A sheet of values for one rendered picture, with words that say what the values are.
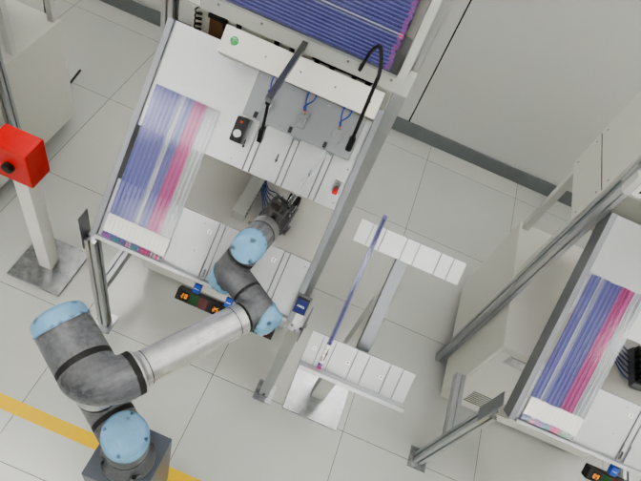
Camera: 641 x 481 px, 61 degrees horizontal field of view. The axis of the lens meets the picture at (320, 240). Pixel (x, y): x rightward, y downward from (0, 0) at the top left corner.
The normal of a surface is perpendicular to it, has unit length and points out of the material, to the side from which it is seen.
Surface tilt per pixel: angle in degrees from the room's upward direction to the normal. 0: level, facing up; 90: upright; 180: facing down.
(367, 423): 0
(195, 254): 47
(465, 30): 90
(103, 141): 0
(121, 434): 7
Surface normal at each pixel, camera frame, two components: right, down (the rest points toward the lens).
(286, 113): -0.06, 0.15
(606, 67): -0.32, 0.73
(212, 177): 0.25, -0.56
